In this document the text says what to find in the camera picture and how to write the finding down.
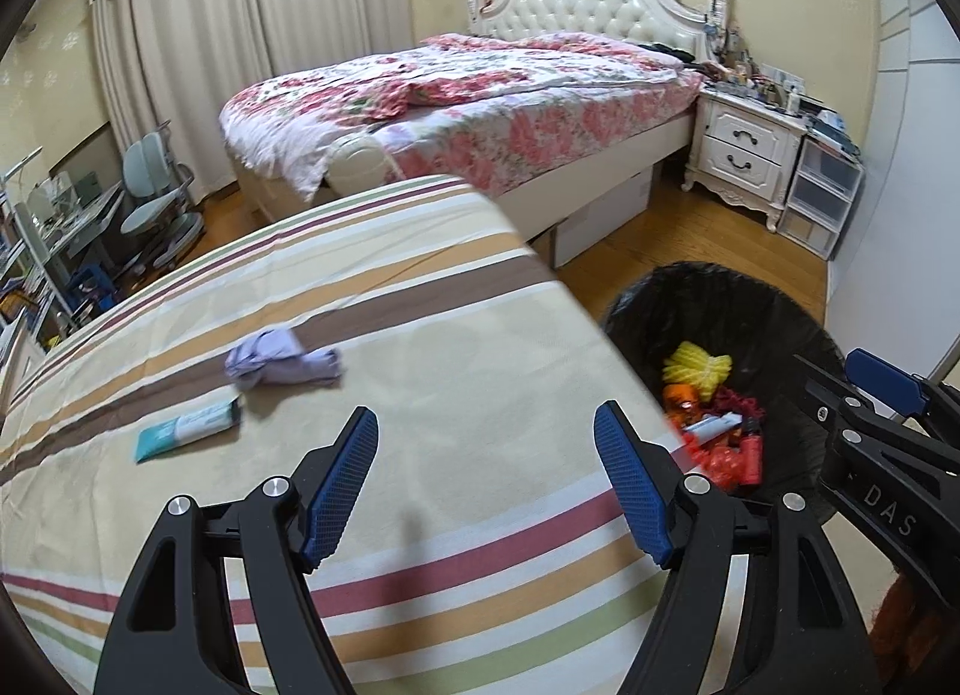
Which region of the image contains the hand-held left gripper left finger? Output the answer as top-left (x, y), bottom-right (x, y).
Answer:
top-left (94, 406), bottom-right (380, 695)

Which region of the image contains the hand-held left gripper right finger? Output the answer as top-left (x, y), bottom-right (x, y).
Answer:
top-left (596, 401), bottom-right (878, 695)

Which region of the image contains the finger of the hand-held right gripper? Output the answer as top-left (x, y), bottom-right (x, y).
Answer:
top-left (793, 356), bottom-right (960, 494)
top-left (844, 348), bottom-right (960, 475)

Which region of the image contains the orange packet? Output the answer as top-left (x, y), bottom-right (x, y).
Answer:
top-left (664, 384), bottom-right (706, 426)

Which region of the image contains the white tube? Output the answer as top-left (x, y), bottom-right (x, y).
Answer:
top-left (686, 416), bottom-right (743, 443)

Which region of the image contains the dark red yarn piece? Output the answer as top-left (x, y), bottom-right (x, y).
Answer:
top-left (705, 391), bottom-right (762, 434)

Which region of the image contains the black trash bin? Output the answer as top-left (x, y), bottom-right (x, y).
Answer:
top-left (600, 260), bottom-right (848, 523)

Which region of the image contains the person's right forearm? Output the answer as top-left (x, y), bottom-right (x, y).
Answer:
top-left (870, 575), bottom-right (953, 695)

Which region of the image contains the light purple crumpled cloth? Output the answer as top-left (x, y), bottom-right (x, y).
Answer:
top-left (225, 326), bottom-right (346, 392)

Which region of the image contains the teal toothpaste tube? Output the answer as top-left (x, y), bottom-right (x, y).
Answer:
top-left (135, 399), bottom-right (242, 465)

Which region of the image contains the clear plastic drawer unit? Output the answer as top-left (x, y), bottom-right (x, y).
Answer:
top-left (776, 133), bottom-right (863, 261)

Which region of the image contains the white wardrobe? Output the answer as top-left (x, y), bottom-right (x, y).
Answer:
top-left (825, 0), bottom-right (960, 381)

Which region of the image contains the stack of papers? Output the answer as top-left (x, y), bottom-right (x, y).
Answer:
top-left (806, 106), bottom-right (860, 157)

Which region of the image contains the white storage box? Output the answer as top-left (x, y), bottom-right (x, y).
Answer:
top-left (536, 170), bottom-right (653, 269)

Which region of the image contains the white nightstand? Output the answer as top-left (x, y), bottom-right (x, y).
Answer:
top-left (682, 84), bottom-right (811, 231)

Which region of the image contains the blue stool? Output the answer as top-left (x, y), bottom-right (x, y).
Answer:
top-left (67, 264), bottom-right (121, 314)

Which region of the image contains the pale green desk chair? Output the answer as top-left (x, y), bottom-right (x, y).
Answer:
top-left (120, 131), bottom-right (207, 272)

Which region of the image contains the cluster of small bottles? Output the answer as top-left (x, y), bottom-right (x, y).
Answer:
top-left (705, 28), bottom-right (811, 115)

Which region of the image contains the grey bookshelf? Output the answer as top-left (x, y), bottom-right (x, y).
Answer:
top-left (0, 200), bottom-right (76, 366)

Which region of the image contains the grey desk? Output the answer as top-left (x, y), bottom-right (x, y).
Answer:
top-left (15, 174), bottom-right (128, 276)

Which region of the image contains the floral quilt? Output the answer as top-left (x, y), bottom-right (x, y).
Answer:
top-left (219, 31), bottom-right (706, 201)

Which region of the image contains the beige curtain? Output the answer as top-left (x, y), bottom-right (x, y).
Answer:
top-left (94, 0), bottom-right (417, 205)

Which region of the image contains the white tufted bed frame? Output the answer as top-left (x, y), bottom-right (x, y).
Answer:
top-left (225, 0), bottom-right (728, 269)

